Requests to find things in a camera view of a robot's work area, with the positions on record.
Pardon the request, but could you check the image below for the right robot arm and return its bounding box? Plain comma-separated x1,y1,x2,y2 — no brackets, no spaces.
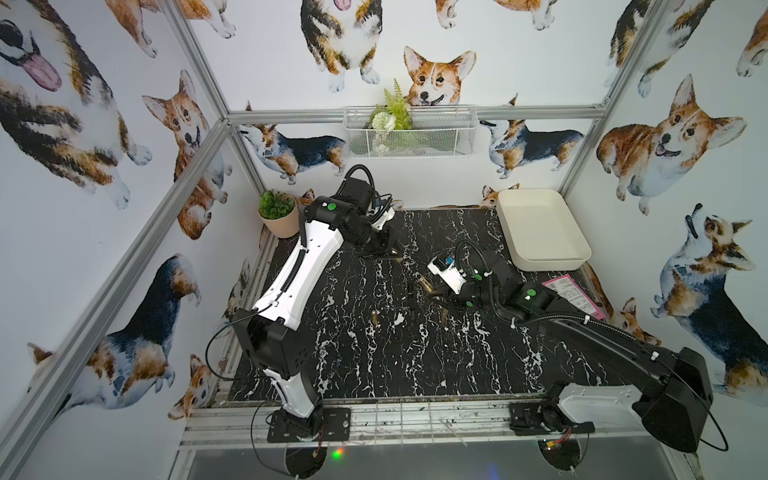
427,240,713,453

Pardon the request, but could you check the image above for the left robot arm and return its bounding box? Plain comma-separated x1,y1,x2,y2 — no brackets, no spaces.
230,164,398,420

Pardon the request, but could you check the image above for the cream rectangular tray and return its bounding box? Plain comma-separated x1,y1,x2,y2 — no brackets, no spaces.
496,189,592,272

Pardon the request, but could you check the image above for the pink printed card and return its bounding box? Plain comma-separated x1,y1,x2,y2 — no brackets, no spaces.
543,274,606,320

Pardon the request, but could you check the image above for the potted green plant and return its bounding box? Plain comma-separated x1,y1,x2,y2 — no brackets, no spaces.
258,190,300,239

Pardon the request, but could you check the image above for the fern and white flower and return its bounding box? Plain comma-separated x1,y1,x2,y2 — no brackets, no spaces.
366,80,414,154

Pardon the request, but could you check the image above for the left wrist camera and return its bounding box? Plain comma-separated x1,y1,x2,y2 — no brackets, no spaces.
372,207,396,231

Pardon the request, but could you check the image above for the white wire basket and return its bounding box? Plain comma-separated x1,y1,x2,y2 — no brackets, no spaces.
343,106,479,158

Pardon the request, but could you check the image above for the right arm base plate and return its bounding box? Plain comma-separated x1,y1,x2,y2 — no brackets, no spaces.
508,401,596,436

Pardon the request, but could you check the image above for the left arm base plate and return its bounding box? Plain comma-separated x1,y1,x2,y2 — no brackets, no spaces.
267,406,352,443

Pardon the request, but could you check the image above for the aluminium front rail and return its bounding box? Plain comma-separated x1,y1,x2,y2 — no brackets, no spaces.
178,401,679,451

